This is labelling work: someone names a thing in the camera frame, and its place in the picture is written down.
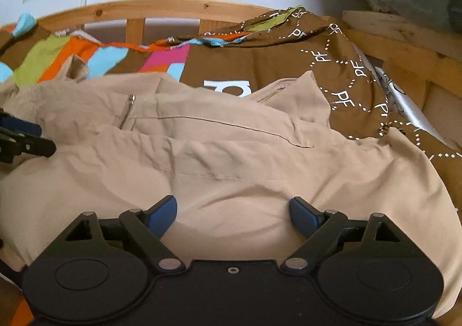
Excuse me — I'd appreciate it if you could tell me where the beige hooded jacket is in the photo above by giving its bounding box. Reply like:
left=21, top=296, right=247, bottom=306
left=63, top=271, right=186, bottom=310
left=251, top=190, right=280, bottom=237
left=1, top=72, right=461, bottom=316

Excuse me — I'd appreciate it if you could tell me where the colourful striped bedsheet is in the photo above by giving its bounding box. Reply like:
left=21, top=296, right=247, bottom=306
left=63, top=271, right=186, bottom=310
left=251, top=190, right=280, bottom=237
left=1, top=7, right=461, bottom=222

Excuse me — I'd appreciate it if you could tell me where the wooden side rail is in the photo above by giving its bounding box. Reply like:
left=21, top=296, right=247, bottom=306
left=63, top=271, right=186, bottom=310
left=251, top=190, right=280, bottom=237
left=341, top=11, right=461, bottom=146

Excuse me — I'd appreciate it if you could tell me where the silver patterned mattress pad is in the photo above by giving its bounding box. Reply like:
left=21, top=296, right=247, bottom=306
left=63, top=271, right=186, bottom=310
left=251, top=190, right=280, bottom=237
left=363, top=56, right=461, bottom=150

